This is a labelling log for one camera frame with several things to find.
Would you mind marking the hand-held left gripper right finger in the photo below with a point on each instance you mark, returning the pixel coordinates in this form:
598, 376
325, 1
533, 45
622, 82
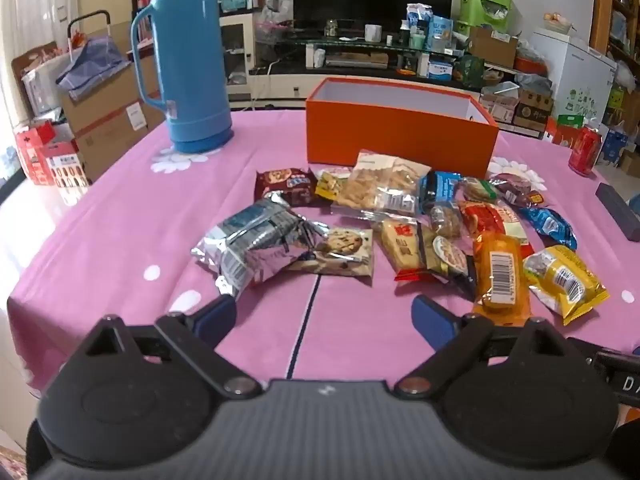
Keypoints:
434, 321

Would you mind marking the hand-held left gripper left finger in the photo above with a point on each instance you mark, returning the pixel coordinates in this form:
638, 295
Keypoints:
216, 316

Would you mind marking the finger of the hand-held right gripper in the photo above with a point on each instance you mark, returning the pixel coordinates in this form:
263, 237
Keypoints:
582, 347

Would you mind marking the dark packet round label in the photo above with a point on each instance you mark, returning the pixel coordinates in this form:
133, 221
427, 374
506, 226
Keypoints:
452, 257

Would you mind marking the large yellow snack packet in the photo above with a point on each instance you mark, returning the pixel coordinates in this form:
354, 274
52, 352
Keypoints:
567, 280

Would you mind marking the yellow cake packet red ends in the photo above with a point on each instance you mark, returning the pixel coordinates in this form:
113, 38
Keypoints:
402, 250

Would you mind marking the orange packet with barcode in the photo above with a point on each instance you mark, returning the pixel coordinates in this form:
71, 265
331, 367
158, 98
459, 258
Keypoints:
500, 275

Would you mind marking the silver foil snack packet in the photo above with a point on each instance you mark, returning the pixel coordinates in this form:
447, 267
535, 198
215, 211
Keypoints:
255, 245

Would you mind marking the clear brown round biscuit packet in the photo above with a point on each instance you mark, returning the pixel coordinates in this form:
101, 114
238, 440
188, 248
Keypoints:
446, 220

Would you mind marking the beige chocolate chip cookie packet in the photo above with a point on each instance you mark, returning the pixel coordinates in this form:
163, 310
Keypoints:
345, 250

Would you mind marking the red foil snack packet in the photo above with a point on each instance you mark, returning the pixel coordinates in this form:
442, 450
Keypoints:
492, 220

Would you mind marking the small blue foil packet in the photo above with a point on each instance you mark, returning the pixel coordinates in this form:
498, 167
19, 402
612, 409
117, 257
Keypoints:
550, 225

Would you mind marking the blue packet with black band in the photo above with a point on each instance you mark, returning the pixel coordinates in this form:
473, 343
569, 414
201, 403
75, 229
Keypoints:
440, 187

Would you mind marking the green round cake packet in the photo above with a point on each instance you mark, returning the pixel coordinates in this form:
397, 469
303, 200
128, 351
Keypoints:
477, 191

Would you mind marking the brown chocolate cookie packet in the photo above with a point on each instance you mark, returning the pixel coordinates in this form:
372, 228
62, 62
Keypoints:
282, 185

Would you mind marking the clear cracker packet beige label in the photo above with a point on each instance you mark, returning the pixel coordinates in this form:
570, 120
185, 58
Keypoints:
372, 185

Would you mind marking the dark red dates packet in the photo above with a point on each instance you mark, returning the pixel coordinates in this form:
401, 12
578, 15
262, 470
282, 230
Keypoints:
517, 189

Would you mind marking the small yellow snack packet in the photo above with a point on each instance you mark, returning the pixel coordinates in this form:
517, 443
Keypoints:
329, 186

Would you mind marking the orange cardboard box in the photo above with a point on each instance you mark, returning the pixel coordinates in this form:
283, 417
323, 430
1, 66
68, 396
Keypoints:
390, 135

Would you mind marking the dark grey case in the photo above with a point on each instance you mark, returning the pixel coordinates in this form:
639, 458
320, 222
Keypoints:
617, 210

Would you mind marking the red soda can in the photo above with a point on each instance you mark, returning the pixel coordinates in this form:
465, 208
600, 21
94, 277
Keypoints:
585, 152

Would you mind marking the orange gift bag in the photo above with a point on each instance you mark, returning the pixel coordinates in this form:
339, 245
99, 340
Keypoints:
565, 132

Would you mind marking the stack of large cardboard boxes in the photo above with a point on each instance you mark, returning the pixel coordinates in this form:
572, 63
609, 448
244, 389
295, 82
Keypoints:
107, 125

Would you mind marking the red printed boxes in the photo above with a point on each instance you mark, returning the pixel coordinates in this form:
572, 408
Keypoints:
47, 157

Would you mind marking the brown fruit cartons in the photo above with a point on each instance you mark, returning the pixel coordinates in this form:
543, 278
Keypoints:
532, 110

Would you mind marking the blue tissue pack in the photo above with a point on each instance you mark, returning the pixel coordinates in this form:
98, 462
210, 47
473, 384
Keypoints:
441, 27
440, 70

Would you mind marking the dark green bag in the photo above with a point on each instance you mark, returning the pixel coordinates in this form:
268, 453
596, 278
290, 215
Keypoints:
471, 70

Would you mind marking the blue thermos jug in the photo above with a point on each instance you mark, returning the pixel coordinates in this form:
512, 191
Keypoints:
195, 60

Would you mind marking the white glass-door cabinet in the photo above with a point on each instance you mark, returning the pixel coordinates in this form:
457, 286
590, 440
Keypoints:
235, 55

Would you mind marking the white chest freezer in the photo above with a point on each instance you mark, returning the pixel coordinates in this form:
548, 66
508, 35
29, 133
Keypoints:
575, 75

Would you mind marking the glass and white TV stand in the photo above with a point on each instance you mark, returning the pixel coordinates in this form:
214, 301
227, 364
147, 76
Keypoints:
350, 60

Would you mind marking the blue striped bag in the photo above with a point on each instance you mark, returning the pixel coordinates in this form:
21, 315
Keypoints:
90, 67

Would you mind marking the open brown cardboard box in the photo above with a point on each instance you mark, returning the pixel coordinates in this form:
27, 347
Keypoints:
492, 47

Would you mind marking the white mug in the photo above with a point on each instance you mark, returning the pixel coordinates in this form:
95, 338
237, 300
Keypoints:
373, 33

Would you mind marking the bookshelf with books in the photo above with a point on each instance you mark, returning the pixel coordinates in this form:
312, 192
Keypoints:
147, 0

